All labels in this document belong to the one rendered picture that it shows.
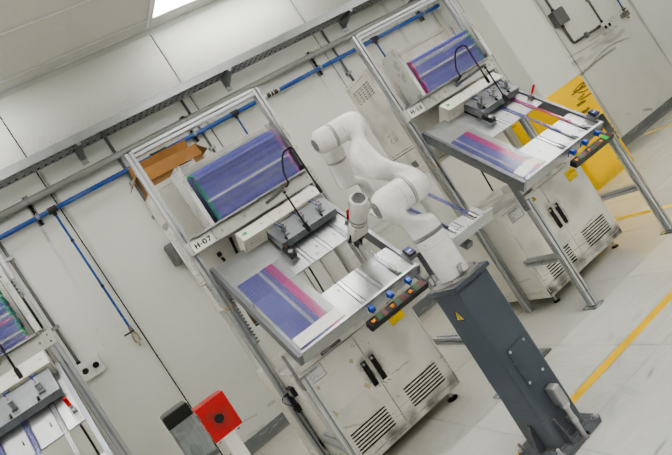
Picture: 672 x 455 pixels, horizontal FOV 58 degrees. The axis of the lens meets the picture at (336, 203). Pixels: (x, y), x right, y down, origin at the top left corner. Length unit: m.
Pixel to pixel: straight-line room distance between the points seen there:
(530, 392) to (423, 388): 0.93
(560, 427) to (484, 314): 0.47
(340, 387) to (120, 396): 1.88
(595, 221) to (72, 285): 3.33
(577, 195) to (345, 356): 1.74
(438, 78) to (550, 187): 0.91
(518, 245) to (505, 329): 1.30
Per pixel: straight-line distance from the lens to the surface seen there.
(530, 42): 5.69
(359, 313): 2.66
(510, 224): 3.52
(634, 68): 7.28
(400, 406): 3.09
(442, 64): 3.77
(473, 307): 2.20
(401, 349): 3.08
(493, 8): 5.61
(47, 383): 2.81
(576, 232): 3.80
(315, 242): 2.98
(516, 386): 2.31
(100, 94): 4.74
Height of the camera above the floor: 1.20
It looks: 1 degrees down
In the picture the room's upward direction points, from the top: 33 degrees counter-clockwise
